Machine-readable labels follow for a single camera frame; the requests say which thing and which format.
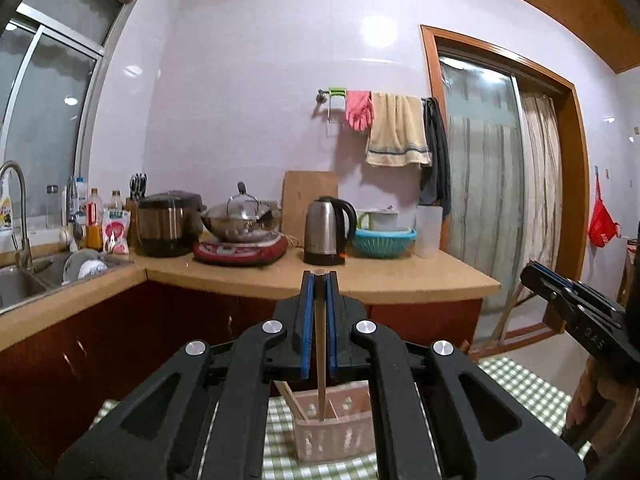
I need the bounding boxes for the person's right hand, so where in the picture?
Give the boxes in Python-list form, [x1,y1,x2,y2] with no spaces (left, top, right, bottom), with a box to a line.
[566,361,627,432]

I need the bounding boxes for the metal towel rail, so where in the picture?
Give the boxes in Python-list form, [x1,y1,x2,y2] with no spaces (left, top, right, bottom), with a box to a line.
[316,88,437,124]

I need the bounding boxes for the wooden stick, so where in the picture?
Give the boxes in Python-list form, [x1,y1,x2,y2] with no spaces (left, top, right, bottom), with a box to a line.
[479,284,522,352]

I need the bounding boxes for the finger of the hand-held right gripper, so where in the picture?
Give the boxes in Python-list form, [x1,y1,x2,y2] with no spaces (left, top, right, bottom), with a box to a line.
[530,259,627,317]
[520,265,615,331]

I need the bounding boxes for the beige towel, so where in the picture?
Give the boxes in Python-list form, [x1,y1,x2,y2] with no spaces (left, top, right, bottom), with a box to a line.
[365,92,432,168]

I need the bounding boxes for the teal plastic colander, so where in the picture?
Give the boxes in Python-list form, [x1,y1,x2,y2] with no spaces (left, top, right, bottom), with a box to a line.
[351,227,417,260]

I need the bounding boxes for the orange sauce bottle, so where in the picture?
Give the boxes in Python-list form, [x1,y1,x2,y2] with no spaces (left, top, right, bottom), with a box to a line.
[86,187,104,252]

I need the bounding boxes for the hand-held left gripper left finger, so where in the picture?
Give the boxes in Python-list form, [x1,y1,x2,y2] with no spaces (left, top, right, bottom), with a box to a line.
[57,270,318,480]

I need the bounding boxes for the steel kitchen sink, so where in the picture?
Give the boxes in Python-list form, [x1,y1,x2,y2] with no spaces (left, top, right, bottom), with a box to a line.
[0,252,134,312]

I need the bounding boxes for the red plastic bag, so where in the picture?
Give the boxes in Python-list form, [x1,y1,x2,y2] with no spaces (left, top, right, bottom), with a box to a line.
[587,177,622,249]

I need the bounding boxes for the wooden frame sliding glass door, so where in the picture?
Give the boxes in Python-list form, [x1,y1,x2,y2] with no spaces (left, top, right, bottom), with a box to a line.
[420,24,589,352]

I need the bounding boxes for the dark hanging cloth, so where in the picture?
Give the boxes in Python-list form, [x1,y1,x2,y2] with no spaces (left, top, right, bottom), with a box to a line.
[419,97,453,219]

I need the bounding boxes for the white orange label spray bottle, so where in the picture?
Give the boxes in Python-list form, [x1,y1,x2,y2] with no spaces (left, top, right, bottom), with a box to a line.
[0,180,14,234]

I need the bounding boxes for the wooden knife block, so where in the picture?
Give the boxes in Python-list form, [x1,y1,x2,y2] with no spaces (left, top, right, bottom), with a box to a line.
[125,197,142,249]

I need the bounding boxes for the pink perforated utensil basket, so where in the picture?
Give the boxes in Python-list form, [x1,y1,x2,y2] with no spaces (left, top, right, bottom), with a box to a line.
[273,379,377,464]

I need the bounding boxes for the translucent plastic pitcher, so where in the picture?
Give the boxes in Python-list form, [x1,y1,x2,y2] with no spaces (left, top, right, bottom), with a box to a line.
[415,204,444,260]

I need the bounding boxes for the steel kitchen faucet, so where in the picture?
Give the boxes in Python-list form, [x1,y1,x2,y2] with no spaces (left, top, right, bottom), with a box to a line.
[0,161,34,272]

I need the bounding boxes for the red kitchen counter cabinet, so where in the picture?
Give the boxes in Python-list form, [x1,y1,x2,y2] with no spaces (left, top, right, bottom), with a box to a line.
[0,247,502,463]

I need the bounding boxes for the dark rice cooker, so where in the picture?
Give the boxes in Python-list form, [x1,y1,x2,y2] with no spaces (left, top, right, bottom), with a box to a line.
[136,190,207,257]

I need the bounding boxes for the steel electric kettle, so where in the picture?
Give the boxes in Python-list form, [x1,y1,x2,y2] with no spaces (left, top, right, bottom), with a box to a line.
[303,196,358,266]

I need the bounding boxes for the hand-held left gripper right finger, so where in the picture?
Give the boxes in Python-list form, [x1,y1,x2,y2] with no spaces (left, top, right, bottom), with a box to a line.
[325,270,587,480]

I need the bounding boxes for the wooden cutting board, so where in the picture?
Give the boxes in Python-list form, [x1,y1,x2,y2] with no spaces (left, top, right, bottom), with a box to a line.
[281,170,339,242]

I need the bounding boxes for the striped beige curtain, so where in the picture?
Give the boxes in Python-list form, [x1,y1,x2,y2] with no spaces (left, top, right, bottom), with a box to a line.
[520,92,564,275]

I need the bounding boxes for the aluminium frame window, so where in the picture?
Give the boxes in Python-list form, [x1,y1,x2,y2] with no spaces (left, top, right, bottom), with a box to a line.
[0,0,139,223]

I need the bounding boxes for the steel wok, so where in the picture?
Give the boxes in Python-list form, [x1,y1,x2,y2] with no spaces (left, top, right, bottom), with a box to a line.
[200,200,282,242]

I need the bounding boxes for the red induction cooker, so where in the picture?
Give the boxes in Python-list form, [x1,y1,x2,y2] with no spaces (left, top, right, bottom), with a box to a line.
[192,235,290,265]

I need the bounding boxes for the green checked tablecloth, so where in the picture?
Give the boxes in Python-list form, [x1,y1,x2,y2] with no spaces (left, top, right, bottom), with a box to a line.
[90,354,592,480]

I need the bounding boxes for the white enamel pot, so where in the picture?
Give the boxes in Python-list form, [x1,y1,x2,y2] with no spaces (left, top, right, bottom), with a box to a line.
[357,208,401,231]

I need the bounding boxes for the white blue cap bottle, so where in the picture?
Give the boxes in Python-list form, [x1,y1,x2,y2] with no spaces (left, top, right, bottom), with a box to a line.
[66,175,89,227]

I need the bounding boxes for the white dishes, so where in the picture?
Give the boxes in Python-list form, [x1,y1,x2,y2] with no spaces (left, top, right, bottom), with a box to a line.
[62,248,109,287]

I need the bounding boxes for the pink rubber gloves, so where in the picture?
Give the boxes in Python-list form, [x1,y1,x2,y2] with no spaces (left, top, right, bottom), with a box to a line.
[345,90,374,132]

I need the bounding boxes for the light wooden chopstick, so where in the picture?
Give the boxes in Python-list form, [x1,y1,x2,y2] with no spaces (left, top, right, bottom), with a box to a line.
[276,381,312,422]
[314,272,328,420]

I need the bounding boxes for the glass wok lid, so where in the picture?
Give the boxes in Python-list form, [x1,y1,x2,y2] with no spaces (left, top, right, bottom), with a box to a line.
[226,182,262,222]

